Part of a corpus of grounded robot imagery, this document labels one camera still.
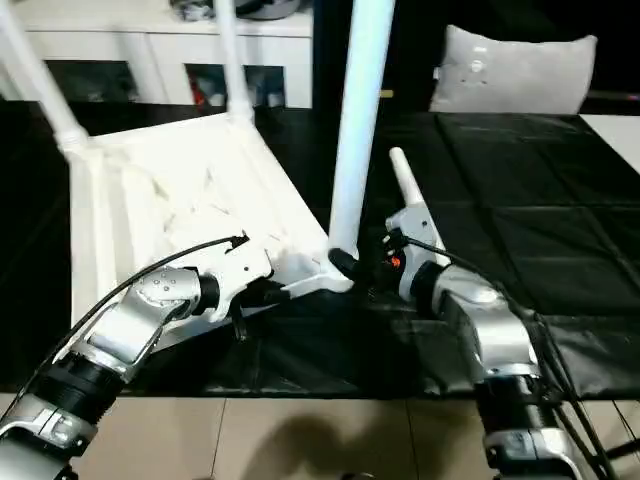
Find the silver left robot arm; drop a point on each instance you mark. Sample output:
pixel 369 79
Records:
pixel 125 320

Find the white plastic table leg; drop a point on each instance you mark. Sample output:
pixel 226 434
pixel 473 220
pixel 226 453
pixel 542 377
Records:
pixel 235 65
pixel 360 125
pixel 51 95
pixel 407 180

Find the black metal bar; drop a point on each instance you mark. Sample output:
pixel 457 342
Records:
pixel 625 446

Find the black cabinet with gold label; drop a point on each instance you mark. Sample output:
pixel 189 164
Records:
pixel 415 50

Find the white plastic table top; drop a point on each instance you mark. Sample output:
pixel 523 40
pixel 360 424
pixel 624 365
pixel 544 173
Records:
pixel 175 200

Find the grey pillow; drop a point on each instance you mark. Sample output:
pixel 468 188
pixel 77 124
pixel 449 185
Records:
pixel 515 70

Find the black mat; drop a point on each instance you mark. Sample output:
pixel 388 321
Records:
pixel 525 225

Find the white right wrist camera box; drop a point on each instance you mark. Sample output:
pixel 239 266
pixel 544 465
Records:
pixel 412 225

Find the white sideboard with glass doors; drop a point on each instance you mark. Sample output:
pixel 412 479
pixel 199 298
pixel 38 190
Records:
pixel 125 45

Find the small white cup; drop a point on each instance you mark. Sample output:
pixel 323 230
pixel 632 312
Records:
pixel 217 100
pixel 274 99

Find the white flat board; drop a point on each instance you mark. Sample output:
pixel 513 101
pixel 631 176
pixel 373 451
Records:
pixel 615 140

